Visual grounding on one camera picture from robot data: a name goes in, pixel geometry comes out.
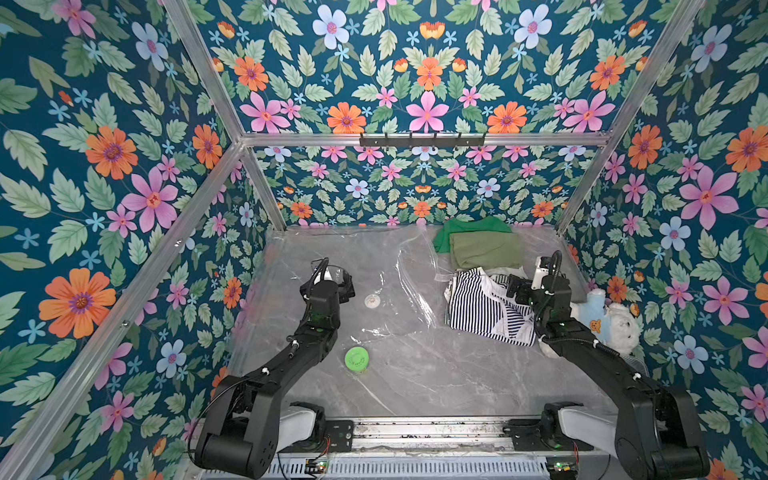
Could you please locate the blue white striped garment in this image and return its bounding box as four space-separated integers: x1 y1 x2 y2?
445 267 535 347

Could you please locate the olive green garment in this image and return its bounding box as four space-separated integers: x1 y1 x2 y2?
450 231 524 270

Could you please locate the bag of clothes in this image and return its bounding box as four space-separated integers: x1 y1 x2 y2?
239 226 577 373

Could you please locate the green tank top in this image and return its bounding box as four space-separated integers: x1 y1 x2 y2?
433 217 512 254

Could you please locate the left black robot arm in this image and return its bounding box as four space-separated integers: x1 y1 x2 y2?
188 257 355 479

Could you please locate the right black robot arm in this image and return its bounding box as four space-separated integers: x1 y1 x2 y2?
507 252 709 479

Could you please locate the white round bag valve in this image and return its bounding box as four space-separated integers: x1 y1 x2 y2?
365 293 382 309

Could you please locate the green round lid container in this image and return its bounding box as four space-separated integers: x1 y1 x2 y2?
344 346 370 373

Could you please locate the white teddy bear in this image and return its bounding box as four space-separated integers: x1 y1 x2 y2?
538 286 641 360

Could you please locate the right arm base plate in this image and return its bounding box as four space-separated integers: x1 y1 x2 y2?
502 402 594 452

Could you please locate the black hook rail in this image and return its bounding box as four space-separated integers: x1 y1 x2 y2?
358 133 486 149

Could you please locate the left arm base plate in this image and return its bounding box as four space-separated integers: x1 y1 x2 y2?
279 420 355 454

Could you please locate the aluminium front rail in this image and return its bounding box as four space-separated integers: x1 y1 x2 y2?
191 415 679 457

